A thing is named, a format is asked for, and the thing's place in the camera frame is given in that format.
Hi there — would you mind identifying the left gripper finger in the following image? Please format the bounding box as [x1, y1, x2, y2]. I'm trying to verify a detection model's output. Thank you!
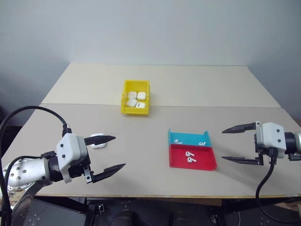
[83, 135, 117, 146]
[90, 163, 127, 184]

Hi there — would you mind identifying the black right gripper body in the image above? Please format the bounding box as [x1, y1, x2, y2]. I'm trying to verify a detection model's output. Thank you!
[253, 131, 271, 166]

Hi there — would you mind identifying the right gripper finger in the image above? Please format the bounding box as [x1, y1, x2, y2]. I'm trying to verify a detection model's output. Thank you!
[222, 121, 261, 135]
[221, 155, 264, 166]

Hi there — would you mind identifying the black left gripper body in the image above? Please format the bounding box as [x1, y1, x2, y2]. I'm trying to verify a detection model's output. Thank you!
[67, 141, 95, 184]

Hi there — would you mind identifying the yellow plastic bin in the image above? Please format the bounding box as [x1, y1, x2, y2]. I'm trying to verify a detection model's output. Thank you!
[120, 79, 151, 117]

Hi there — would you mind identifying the red plastic tray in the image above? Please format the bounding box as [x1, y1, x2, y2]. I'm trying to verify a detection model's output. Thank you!
[169, 144, 218, 171]

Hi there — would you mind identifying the dark rounded shape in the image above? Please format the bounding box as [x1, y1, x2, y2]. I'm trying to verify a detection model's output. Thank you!
[111, 207, 148, 226]

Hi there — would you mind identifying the blue plastic tray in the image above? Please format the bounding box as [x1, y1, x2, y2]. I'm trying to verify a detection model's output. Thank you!
[167, 128, 213, 148]

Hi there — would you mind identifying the dark grey metal plate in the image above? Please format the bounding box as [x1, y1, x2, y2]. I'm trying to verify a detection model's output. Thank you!
[10, 193, 87, 226]

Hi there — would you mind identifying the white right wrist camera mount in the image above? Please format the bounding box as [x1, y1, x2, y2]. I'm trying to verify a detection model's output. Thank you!
[255, 121, 287, 159]

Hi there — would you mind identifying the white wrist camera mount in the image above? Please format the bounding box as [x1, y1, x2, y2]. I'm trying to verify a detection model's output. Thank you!
[255, 121, 287, 159]
[55, 133, 89, 184]

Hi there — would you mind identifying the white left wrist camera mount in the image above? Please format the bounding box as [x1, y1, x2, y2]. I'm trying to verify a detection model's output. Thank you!
[55, 133, 89, 184]

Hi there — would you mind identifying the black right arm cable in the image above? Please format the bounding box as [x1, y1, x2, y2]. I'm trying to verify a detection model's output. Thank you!
[255, 146, 301, 223]

